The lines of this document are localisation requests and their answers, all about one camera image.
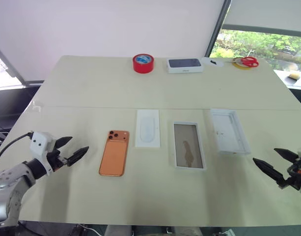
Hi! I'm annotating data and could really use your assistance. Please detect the orange smartphone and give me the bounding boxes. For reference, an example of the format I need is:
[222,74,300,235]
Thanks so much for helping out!
[99,130,130,177]

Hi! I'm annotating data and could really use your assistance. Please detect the white window ledge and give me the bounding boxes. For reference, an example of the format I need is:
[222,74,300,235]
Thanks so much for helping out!
[273,69,301,87]

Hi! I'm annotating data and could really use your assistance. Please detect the white phone box lid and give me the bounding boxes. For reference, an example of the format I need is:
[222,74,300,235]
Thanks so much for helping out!
[210,108,252,156]

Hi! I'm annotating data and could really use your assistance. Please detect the black furniture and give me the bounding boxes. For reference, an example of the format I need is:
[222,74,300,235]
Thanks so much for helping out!
[0,80,45,142]

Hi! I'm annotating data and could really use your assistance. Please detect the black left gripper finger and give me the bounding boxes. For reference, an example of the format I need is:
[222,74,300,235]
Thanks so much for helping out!
[66,146,90,167]
[54,136,73,149]

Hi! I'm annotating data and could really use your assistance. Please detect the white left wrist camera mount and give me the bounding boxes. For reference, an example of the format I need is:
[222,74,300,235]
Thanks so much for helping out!
[29,131,58,176]

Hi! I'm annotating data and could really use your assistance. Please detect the white box with dark print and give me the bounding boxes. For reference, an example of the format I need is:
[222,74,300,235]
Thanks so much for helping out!
[166,58,204,74]

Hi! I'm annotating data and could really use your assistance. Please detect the red tape roll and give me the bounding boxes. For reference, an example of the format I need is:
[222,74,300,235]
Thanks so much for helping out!
[132,54,155,74]

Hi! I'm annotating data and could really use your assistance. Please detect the brown and white small object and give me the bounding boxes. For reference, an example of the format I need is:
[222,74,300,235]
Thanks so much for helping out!
[286,71,301,81]

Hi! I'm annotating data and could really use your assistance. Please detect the grey rounded shape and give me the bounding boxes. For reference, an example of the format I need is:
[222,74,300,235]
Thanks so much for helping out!
[105,224,134,236]

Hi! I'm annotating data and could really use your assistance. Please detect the white phone box base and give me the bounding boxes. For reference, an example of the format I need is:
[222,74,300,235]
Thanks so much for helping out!
[173,120,207,172]

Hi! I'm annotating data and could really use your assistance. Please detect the red scissors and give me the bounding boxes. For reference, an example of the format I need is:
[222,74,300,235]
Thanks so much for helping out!
[235,56,260,68]

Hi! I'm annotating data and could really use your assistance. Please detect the dark window frame post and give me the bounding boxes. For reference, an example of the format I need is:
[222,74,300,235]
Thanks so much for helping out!
[204,0,231,58]

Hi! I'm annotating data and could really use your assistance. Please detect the white insert tray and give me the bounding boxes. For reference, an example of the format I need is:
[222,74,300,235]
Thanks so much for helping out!
[135,109,163,149]

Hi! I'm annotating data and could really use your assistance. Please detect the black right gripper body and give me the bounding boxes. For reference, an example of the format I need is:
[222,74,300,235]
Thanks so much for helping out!
[278,155,301,190]

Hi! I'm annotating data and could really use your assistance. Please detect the grey slanted window frame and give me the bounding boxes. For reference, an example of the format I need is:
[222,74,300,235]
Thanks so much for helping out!
[0,41,26,87]

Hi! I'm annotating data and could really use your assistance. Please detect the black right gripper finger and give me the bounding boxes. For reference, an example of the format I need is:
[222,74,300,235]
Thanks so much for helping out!
[252,157,285,184]
[273,147,300,163]

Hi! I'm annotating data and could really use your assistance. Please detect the white roller blind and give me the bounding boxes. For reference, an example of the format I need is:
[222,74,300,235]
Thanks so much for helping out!
[222,0,301,38]

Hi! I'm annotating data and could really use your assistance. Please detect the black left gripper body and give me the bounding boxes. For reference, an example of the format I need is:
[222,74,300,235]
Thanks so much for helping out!
[46,147,69,172]

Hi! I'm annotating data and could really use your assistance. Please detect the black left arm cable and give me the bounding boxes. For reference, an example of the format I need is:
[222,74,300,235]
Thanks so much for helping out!
[0,132,34,170]

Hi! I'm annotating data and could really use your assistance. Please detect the white paper disc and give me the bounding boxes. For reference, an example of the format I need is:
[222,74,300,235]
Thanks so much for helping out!
[201,57,224,68]

